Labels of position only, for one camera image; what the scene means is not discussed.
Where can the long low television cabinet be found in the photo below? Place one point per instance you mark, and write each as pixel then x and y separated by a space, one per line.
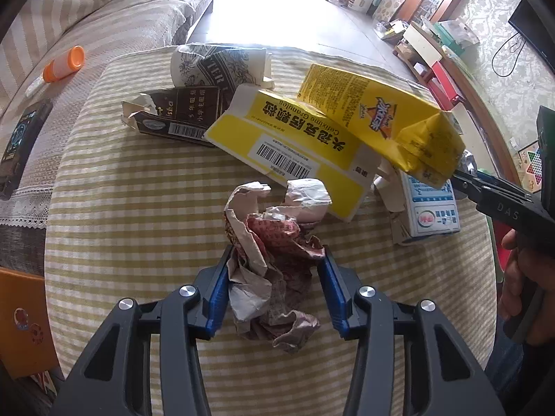
pixel 422 43

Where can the patterned paper cup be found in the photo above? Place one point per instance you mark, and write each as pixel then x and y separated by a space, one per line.
pixel 217 67

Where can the sofa with striped beige cover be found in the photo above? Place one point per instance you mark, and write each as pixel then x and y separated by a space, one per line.
pixel 108 17

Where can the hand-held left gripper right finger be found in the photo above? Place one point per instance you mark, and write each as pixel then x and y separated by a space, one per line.
pixel 334 299

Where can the striped beige table cloth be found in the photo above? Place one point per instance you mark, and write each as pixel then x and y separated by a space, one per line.
pixel 130 208

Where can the star pattern game board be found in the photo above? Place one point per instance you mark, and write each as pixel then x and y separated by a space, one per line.
pixel 532 164

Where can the yellow medicine box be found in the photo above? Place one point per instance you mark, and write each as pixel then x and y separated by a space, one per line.
pixel 269 138

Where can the white blue carton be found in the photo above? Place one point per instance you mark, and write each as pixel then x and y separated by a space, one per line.
pixel 433 216

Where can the crumpled silver foil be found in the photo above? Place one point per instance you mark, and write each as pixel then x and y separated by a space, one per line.
pixel 469 162

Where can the teal box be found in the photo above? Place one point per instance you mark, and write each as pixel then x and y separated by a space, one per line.
pixel 446 30

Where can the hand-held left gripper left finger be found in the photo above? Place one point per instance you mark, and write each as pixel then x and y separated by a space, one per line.
pixel 217 299

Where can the yellow drink carton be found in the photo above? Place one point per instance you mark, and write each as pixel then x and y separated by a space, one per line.
pixel 381 112

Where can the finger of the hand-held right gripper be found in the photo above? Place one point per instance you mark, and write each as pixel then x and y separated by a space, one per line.
pixel 470 190
pixel 485 180

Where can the dark cigarette box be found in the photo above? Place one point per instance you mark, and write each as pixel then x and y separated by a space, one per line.
pixel 190 108

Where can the red patterned paper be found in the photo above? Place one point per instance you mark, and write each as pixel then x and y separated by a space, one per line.
pixel 277 247

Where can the person's right hand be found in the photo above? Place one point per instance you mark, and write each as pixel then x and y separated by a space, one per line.
pixel 529 277

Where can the white tissue packet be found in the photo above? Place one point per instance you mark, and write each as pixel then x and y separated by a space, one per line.
pixel 34 89

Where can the black wall television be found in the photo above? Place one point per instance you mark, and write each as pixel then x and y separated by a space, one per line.
pixel 537 34

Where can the wooden side table with stickers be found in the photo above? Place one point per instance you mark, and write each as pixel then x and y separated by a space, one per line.
pixel 21 312

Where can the orange capped plastic bottle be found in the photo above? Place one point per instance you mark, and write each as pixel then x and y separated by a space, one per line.
pixel 65 64

